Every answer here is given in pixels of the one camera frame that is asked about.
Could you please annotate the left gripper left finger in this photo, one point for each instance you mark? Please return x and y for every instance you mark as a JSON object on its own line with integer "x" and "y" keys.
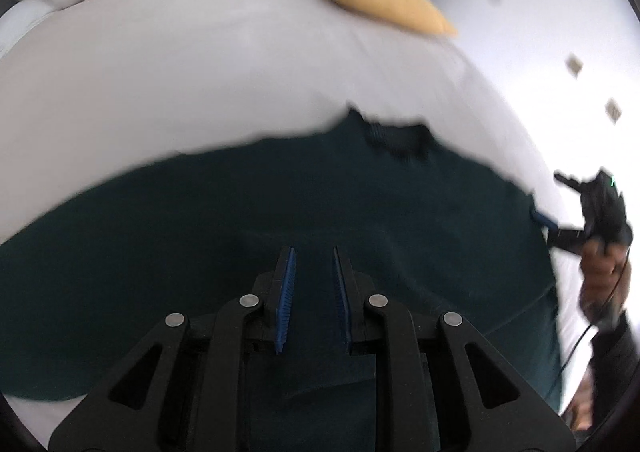
{"x": 181, "y": 388}

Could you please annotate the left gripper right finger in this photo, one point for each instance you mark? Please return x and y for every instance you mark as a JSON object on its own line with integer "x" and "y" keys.
{"x": 439, "y": 384}

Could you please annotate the dark green knit garment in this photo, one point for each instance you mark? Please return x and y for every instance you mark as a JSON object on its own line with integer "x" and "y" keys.
{"x": 434, "y": 230}

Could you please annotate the right forearm dark sleeve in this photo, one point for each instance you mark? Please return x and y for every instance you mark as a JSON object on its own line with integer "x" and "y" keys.
{"x": 614, "y": 359}

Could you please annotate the right hand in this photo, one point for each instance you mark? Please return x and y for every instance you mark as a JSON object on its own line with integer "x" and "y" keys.
{"x": 606, "y": 271}

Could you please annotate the lower wall socket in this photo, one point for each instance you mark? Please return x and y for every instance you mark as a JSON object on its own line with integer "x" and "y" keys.
{"x": 613, "y": 111}

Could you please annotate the wall socket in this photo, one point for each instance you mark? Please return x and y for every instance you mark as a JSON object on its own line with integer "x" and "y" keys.
{"x": 574, "y": 65}
{"x": 613, "y": 111}

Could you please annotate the upper wall socket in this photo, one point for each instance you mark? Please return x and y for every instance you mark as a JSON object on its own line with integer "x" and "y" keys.
{"x": 574, "y": 65}

